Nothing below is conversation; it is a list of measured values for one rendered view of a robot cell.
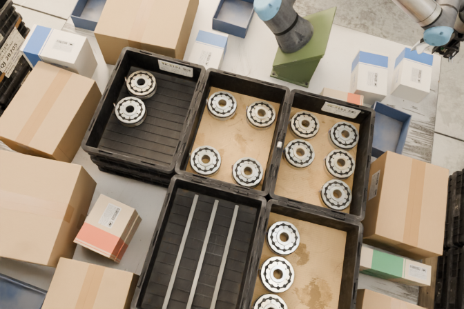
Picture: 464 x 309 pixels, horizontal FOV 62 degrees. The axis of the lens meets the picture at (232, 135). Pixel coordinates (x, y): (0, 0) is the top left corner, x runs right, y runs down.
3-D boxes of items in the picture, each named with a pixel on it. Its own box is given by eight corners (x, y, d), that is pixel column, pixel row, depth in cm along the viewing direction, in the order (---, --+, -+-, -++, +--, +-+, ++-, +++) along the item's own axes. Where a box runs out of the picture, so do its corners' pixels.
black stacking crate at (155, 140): (129, 65, 147) (124, 46, 136) (206, 84, 146) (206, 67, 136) (89, 161, 131) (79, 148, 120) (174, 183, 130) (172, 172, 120)
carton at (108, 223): (105, 199, 130) (100, 193, 123) (138, 213, 129) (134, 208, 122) (80, 245, 124) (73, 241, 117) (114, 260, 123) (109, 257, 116)
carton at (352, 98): (315, 121, 156) (320, 113, 149) (318, 96, 161) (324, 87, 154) (354, 130, 156) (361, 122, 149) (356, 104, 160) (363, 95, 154)
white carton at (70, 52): (29, 64, 146) (18, 50, 137) (43, 38, 150) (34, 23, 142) (81, 77, 145) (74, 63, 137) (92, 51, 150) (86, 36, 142)
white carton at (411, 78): (395, 56, 172) (405, 45, 163) (422, 65, 171) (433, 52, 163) (389, 94, 164) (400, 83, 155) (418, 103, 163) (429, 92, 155)
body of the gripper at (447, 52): (429, 54, 141) (449, 34, 130) (431, 36, 144) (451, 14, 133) (450, 61, 140) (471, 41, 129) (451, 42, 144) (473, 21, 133)
